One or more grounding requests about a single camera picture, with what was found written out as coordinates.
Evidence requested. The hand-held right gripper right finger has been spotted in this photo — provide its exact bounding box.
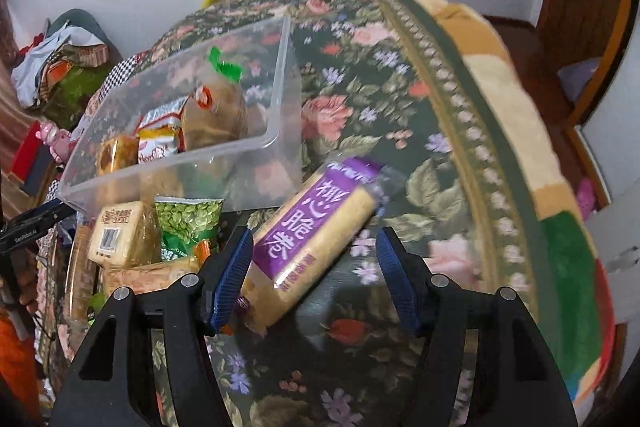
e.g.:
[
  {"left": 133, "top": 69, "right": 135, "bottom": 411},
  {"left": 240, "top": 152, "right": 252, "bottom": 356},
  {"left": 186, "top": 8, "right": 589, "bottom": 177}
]
[{"left": 375, "top": 227, "right": 578, "bottom": 427}]

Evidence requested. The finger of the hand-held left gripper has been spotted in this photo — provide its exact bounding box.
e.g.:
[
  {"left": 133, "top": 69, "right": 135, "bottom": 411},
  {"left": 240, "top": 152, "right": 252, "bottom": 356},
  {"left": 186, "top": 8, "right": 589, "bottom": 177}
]
[{"left": 2, "top": 201, "right": 76, "bottom": 233}]

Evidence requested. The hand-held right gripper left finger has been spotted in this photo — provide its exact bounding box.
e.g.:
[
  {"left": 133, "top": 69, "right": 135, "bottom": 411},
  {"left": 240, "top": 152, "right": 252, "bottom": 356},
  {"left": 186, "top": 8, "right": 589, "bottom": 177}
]
[{"left": 50, "top": 227, "right": 256, "bottom": 427}]

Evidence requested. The purple wafer roll packet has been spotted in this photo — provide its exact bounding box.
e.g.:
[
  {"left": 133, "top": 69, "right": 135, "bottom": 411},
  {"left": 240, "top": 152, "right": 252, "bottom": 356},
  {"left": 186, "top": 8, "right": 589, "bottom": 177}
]
[{"left": 239, "top": 156, "right": 387, "bottom": 334}]

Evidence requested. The clear plastic container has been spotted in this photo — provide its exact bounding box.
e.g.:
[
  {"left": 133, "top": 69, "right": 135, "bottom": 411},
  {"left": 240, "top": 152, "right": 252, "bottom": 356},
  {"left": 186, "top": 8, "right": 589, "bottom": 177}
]
[{"left": 56, "top": 15, "right": 304, "bottom": 219}]

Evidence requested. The red box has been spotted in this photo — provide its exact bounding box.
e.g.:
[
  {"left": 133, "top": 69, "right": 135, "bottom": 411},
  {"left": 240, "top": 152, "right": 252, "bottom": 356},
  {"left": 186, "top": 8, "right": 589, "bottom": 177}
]
[{"left": 9, "top": 121, "right": 57, "bottom": 198}]

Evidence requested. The green pea snack packet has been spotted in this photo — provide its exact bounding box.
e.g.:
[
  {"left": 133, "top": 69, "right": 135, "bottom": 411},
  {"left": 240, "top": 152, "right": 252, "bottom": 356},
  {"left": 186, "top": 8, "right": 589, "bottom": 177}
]
[{"left": 154, "top": 196, "right": 224, "bottom": 263}]

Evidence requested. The pink plush toy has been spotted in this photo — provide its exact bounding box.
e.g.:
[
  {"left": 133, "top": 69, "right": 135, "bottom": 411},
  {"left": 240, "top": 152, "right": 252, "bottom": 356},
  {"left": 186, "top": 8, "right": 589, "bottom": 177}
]
[{"left": 39, "top": 121, "right": 74, "bottom": 164}]

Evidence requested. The long tan cracker packet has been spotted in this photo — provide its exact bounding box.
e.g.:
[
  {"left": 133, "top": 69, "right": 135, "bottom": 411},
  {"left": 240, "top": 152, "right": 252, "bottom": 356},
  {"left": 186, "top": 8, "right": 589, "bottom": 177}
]
[{"left": 102, "top": 256, "right": 202, "bottom": 299}]

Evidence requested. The barcode cracker packet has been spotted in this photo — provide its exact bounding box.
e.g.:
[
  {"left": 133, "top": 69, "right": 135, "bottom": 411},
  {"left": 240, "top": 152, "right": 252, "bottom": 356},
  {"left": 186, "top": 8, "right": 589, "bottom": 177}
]
[{"left": 87, "top": 201, "right": 162, "bottom": 269}]

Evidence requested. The orange bread packet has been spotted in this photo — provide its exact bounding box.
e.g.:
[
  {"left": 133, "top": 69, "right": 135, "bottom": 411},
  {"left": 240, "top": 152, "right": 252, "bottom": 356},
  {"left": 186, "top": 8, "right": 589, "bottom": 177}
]
[{"left": 96, "top": 134, "right": 142, "bottom": 178}]

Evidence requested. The orange cloth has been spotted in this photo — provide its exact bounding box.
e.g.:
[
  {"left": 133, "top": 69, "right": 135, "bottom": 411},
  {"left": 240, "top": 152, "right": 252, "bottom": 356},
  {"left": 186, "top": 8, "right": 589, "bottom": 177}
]
[{"left": 0, "top": 311, "right": 42, "bottom": 424}]

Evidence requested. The red white snack packet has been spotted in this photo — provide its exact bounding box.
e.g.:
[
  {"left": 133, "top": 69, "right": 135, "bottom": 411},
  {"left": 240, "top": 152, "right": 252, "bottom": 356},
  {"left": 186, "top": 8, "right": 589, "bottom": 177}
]
[{"left": 136, "top": 96, "right": 189, "bottom": 164}]

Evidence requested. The pile of clothes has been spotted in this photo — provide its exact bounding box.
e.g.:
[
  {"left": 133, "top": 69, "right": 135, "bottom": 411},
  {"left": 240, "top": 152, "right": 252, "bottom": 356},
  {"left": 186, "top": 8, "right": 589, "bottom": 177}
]
[{"left": 9, "top": 8, "right": 117, "bottom": 118}]

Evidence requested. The black and white checkered cloth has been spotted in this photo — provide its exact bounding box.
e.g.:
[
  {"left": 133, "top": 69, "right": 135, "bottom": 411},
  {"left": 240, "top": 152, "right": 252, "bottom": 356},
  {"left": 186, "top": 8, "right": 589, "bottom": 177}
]
[{"left": 75, "top": 51, "right": 152, "bottom": 132}]

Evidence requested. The brown bag with green top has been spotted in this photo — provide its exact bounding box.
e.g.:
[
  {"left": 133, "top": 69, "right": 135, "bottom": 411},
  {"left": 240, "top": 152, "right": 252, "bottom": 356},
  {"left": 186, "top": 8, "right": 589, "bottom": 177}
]
[{"left": 181, "top": 47, "right": 249, "bottom": 154}]

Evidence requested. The green floral blanket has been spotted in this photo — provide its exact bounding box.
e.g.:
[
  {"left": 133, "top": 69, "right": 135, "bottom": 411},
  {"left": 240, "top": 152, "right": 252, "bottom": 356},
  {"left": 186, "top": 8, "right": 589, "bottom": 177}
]
[{"left": 37, "top": 0, "right": 551, "bottom": 427}]

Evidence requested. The colourful plush blanket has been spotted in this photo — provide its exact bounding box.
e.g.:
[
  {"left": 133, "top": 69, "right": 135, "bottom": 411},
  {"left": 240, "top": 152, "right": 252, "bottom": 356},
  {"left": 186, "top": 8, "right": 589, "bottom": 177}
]
[{"left": 402, "top": 0, "right": 617, "bottom": 405}]

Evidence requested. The pink cloth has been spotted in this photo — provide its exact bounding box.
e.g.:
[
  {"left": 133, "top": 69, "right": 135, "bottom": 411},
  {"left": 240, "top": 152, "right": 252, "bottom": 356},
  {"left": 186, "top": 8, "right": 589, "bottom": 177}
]
[{"left": 574, "top": 178, "right": 599, "bottom": 222}]

